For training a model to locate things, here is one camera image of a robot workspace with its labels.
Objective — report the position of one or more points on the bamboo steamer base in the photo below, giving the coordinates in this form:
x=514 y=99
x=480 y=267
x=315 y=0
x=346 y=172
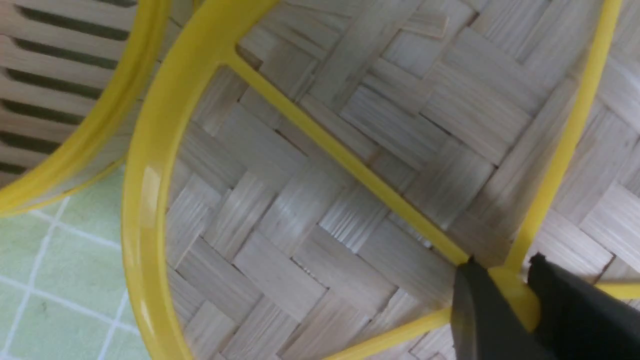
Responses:
x=74 y=74

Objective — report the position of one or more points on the green checkered tablecloth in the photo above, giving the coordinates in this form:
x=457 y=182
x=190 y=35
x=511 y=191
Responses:
x=63 y=293

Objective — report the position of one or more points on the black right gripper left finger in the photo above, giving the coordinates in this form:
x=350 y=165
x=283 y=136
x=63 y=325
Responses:
x=494 y=315

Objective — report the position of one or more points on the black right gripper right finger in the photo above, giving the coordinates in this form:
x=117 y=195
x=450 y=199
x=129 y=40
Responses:
x=579 y=321

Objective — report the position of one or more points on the yellow bamboo steamer lid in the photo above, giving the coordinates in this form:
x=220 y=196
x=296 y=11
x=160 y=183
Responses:
x=306 y=175

